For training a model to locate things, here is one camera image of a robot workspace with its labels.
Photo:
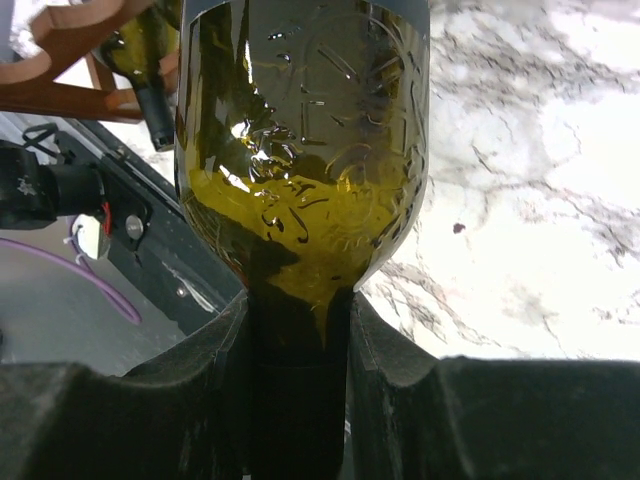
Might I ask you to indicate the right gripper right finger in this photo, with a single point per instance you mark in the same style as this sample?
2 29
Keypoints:
414 416

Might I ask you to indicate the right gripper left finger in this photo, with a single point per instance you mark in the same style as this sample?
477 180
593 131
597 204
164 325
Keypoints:
170 417

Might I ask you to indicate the dark bottle white label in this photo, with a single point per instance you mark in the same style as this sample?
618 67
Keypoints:
302 158

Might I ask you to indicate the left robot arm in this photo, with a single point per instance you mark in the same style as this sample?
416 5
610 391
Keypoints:
33 196

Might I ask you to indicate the green bottle in rack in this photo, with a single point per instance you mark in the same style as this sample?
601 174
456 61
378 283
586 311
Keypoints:
134 51

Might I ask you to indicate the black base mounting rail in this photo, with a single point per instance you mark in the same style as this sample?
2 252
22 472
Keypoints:
151 243

